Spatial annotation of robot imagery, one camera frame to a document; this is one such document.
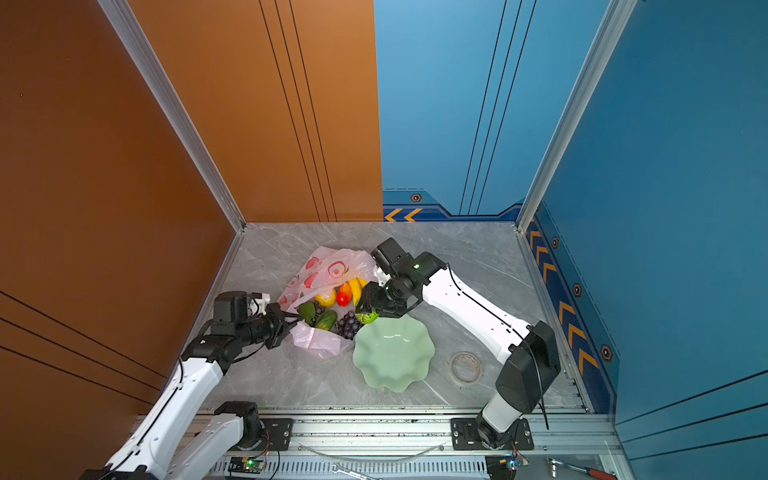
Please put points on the clear tape roll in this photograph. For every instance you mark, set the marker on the clear tape roll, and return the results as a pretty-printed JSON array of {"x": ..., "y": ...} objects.
[{"x": 465, "y": 369}]

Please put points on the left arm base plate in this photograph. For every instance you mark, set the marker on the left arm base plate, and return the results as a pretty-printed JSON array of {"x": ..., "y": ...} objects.
[{"x": 274, "y": 434}]

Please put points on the aluminium front rail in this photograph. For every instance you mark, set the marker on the aluminium front rail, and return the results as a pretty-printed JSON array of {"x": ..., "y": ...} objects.
[{"x": 381, "y": 432}]

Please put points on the yellow lemon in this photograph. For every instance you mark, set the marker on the yellow lemon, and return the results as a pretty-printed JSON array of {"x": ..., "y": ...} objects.
[{"x": 327, "y": 299}]

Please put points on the light green fruit plate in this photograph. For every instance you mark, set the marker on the light green fruit plate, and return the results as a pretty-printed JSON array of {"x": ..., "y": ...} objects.
[{"x": 393, "y": 353}]

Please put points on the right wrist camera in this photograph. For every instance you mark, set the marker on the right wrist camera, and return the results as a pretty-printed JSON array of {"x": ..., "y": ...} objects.
[{"x": 390, "y": 258}]

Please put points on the green circuit board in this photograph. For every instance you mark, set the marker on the green circuit board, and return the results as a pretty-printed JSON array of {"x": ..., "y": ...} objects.
[{"x": 246, "y": 465}]

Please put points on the pink printed plastic bag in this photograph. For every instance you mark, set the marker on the pink printed plastic bag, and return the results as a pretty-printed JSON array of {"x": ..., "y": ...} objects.
[{"x": 326, "y": 268}]

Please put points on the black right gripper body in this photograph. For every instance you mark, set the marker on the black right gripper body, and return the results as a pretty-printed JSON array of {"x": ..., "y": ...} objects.
[{"x": 387, "y": 300}]

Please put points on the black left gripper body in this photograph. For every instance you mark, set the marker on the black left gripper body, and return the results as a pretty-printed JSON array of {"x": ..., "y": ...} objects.
[{"x": 270, "y": 328}]

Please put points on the small red orange mango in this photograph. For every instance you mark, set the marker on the small red orange mango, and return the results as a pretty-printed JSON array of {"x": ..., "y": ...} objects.
[{"x": 343, "y": 298}]

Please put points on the green lime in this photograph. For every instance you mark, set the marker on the green lime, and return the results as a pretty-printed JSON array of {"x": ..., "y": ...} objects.
[{"x": 366, "y": 315}]

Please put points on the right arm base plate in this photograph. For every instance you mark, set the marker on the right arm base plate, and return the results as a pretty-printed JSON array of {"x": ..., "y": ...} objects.
[{"x": 472, "y": 434}]

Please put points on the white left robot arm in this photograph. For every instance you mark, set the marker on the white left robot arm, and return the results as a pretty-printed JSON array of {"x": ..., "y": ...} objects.
[{"x": 151, "y": 452}]

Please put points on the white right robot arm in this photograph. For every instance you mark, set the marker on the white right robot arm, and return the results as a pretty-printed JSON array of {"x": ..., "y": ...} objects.
[{"x": 528, "y": 353}]

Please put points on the yellow banana bunch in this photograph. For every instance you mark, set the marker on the yellow banana bunch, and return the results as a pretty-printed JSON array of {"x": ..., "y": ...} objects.
[{"x": 356, "y": 287}]

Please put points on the red handled screwdriver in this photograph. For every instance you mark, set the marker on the red handled screwdriver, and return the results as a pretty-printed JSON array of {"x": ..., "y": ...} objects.
[{"x": 555, "y": 465}]

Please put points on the dark purple grape bunch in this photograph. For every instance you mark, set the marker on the dark purple grape bunch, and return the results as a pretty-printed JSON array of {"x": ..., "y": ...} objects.
[{"x": 310, "y": 312}]

